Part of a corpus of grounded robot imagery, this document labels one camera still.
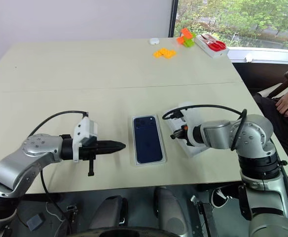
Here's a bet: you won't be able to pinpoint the black chair armrest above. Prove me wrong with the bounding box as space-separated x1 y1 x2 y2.
266 67 288 98

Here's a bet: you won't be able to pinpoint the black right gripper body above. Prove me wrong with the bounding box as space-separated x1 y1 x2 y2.
175 124 189 141

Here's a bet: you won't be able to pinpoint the red scissors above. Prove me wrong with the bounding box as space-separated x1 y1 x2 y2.
200 34 227 51

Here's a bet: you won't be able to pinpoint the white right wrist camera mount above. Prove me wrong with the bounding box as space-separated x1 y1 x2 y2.
178 100 202 148

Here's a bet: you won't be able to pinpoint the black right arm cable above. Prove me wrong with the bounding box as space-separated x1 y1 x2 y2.
161 104 248 151

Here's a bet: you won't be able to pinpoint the green building block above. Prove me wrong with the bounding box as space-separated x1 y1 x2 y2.
182 32 197 48

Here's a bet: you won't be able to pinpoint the small black connector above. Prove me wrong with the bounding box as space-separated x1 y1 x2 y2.
66 204 79 218

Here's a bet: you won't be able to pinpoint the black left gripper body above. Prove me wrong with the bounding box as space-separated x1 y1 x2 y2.
78 138 103 177

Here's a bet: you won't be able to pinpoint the small grey block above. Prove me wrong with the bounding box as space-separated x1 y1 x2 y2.
26 213 46 231

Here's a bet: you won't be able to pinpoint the black window frame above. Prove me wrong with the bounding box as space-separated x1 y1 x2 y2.
168 0 180 38

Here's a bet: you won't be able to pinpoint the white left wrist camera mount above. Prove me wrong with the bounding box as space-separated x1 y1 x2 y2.
72 116 99 164

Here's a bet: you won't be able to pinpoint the yellow building blocks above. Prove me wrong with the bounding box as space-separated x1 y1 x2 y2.
152 47 178 60

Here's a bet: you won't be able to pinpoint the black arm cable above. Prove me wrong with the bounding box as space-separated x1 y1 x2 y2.
161 104 248 151
26 110 89 237

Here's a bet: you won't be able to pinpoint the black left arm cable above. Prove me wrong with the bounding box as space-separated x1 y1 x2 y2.
26 110 89 237

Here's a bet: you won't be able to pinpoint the white phone box lid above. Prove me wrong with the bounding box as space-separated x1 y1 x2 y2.
162 100 210 159

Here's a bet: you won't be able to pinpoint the seated person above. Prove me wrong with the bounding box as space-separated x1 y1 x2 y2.
253 92 288 173

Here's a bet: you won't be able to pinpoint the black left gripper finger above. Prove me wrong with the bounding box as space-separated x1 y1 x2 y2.
98 140 127 148
98 147 125 155

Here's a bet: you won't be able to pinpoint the dark blue smartphone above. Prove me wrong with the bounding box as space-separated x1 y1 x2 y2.
132 115 165 164

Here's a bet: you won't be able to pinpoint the dark grey rounded shape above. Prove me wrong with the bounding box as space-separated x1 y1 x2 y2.
153 186 187 236

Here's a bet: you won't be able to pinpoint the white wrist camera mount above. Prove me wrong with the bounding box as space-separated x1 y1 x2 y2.
72 116 99 164
178 100 202 148

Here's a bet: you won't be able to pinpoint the white flat box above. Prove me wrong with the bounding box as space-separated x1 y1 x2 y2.
194 34 230 59

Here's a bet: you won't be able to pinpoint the metal bracket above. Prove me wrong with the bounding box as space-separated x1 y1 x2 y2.
189 194 216 237

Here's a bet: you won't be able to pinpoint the white phone box base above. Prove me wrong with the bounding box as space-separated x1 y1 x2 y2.
130 114 169 167

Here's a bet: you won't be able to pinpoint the orange building block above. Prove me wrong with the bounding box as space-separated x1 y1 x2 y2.
176 28 193 45

